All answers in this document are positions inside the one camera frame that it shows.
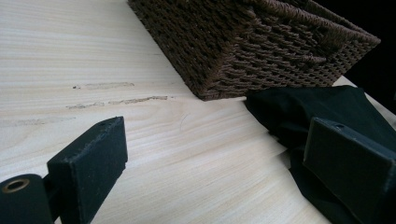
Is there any dark cloth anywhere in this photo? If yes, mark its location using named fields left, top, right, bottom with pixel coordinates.
left=243, top=85, right=396, bottom=224

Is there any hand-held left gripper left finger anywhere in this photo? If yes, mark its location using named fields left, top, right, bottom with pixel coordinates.
left=46, top=116, right=129, bottom=224

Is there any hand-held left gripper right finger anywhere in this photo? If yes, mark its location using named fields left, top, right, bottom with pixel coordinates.
left=303, top=117, right=396, bottom=224

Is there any brown woven basket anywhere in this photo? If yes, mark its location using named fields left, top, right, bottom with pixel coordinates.
left=127, top=0, right=382, bottom=102

